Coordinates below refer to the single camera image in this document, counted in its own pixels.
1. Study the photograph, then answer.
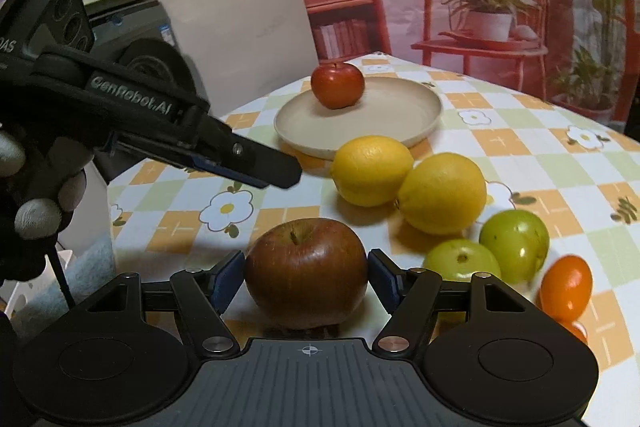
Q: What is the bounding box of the black cable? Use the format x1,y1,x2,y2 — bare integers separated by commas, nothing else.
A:
46,247,77,308

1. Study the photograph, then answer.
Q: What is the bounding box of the green apple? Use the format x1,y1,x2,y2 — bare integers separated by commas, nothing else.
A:
422,239,502,284
479,209,551,284

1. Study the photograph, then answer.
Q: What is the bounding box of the white board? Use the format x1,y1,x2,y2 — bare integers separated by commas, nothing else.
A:
135,0,318,118

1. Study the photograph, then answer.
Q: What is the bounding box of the small bright red apple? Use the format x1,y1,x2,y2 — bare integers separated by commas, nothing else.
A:
310,62,365,110

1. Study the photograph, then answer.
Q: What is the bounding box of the grey washing machine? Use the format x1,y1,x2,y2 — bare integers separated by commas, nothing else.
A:
82,0,211,188

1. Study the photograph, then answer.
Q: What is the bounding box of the yellow lemon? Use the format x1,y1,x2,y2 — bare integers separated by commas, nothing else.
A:
330,135,416,208
397,153,487,235

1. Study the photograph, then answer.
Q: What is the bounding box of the large dark red apple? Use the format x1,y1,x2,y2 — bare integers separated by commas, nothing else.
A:
244,218,369,330

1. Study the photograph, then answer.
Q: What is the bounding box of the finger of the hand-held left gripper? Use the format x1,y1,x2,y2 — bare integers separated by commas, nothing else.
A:
192,113,302,188

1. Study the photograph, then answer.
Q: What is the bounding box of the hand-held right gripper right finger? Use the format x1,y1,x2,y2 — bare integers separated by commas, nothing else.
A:
367,249,543,359

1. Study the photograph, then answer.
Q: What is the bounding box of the beige round plate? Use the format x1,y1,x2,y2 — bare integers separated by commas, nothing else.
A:
273,77,444,160

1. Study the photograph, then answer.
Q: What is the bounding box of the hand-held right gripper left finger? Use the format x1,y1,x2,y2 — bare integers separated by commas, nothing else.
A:
87,251,246,356

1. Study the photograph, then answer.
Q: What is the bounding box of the orange tangerine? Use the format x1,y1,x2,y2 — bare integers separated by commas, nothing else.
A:
539,255,594,324
560,319,590,345

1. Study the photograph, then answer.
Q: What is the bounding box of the person's left hand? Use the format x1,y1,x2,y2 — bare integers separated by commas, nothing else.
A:
0,127,88,288

